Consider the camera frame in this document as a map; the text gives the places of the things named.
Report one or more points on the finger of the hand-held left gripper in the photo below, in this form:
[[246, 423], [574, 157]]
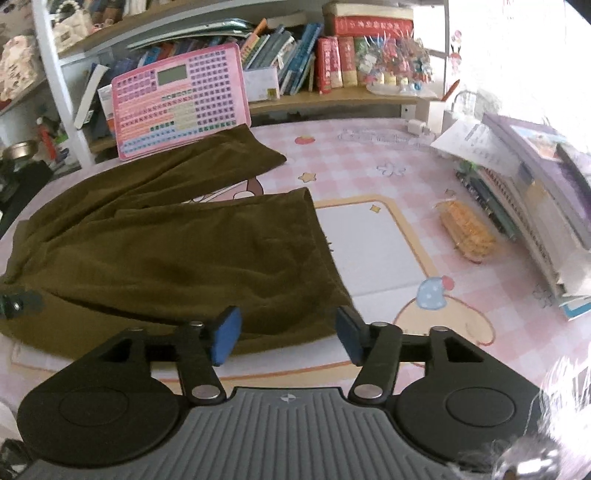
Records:
[[21, 302]]

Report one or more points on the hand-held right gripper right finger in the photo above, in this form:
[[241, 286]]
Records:
[[349, 333]]

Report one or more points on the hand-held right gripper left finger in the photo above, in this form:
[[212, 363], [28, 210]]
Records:
[[227, 333]]

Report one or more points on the olive green pants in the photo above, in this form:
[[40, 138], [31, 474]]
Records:
[[175, 240]]

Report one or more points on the person's right forearm fluffy sleeve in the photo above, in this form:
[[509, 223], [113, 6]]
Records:
[[563, 415]]

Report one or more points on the pink printed desk mat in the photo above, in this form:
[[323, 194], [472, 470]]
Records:
[[369, 244]]

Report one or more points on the black bag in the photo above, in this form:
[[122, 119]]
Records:
[[23, 184]]

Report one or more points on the metal bowl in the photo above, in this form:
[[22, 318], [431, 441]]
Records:
[[21, 150]]

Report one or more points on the orange snack packet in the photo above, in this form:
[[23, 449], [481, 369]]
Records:
[[467, 228]]

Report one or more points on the white leaning book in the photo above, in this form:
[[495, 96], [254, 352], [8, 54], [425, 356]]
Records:
[[88, 97]]

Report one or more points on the small white charger plug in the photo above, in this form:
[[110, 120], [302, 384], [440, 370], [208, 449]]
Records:
[[416, 127]]

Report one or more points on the white printed paper sheet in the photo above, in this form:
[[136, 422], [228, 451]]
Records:
[[480, 145]]

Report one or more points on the white box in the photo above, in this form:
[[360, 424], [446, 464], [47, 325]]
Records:
[[436, 116]]

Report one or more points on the floral fabric bundle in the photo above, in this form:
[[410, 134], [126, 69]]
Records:
[[16, 67]]

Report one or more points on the white power adapter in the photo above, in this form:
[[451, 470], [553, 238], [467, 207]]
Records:
[[451, 121]]

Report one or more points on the wooden shelf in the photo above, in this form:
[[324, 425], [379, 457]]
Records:
[[332, 98]]

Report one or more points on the pink toy learning tablet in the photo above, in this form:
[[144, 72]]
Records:
[[180, 99]]

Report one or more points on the stack of books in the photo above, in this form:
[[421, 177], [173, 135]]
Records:
[[540, 184]]

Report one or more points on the orange pencil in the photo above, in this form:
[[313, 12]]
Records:
[[451, 88]]

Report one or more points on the thick red book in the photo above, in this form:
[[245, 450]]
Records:
[[327, 64]]

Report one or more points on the red and cream book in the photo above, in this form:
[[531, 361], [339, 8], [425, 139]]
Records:
[[348, 62]]

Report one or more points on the colourful figurine decoration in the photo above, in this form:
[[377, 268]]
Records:
[[397, 62]]

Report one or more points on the row of shelf books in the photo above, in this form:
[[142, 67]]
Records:
[[281, 60]]

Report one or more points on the cream handbag with beads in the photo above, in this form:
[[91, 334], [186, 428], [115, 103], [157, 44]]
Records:
[[73, 23]]

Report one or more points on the red cardboard box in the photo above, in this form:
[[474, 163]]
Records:
[[369, 21]]

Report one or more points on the white metal post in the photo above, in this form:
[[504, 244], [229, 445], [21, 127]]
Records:
[[62, 87]]

